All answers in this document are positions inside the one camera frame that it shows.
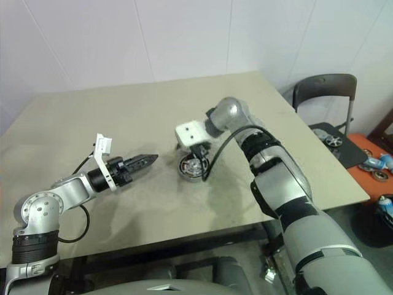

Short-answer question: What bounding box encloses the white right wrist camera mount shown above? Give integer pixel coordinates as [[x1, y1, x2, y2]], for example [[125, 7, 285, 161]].
[[174, 120, 212, 151]]

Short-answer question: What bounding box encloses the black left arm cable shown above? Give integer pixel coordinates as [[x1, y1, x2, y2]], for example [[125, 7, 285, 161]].
[[57, 143, 96, 244]]

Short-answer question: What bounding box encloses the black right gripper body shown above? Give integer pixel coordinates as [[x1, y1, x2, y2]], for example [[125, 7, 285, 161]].
[[190, 141, 213, 160]]

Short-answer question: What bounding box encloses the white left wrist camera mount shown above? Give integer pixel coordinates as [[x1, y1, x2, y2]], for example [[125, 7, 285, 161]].
[[91, 133, 119, 193]]

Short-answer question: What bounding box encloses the dark grey rounded shape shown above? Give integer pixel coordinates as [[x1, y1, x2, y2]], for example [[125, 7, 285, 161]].
[[211, 256, 253, 295]]

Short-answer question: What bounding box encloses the silver spoked rotor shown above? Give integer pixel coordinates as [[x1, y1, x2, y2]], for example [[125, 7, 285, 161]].
[[181, 156, 206, 178]]

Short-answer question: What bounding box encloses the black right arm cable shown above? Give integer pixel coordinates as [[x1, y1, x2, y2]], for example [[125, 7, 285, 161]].
[[201, 124, 268, 184]]

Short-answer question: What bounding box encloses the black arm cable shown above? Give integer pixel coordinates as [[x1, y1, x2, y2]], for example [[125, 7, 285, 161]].
[[201, 124, 268, 184], [57, 143, 96, 244]]

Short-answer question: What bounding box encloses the orange stool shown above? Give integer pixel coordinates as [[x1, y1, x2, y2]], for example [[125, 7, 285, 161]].
[[346, 133, 393, 200]]

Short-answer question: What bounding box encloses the black table frame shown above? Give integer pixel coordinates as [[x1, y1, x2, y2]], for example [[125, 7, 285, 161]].
[[61, 219, 280, 295]]

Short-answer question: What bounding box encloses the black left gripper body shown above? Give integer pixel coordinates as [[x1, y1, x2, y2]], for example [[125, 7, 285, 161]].
[[106, 155, 135, 188]]

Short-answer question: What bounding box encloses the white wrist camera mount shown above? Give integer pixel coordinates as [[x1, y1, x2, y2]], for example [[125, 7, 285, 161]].
[[174, 120, 212, 151], [91, 133, 119, 193]]

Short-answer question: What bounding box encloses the dark wooden cabinet frame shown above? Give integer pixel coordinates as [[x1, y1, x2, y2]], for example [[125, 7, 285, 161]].
[[367, 100, 393, 145]]

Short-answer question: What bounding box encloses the black folding chair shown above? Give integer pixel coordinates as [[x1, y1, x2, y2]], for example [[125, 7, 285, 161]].
[[291, 73, 369, 170]]

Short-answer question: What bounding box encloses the silver spoked wheel part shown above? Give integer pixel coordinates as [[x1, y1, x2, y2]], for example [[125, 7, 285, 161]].
[[324, 134, 344, 148]]

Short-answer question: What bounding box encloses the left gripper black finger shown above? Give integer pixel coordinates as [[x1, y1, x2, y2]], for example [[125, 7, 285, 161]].
[[125, 154, 160, 170], [130, 157, 159, 181]]

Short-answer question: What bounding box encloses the black bin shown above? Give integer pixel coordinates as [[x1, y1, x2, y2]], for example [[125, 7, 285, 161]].
[[373, 193, 393, 248]]

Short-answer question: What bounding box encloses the blue white spray can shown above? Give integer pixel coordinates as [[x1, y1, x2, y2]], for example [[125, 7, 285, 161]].
[[378, 195, 393, 218]]

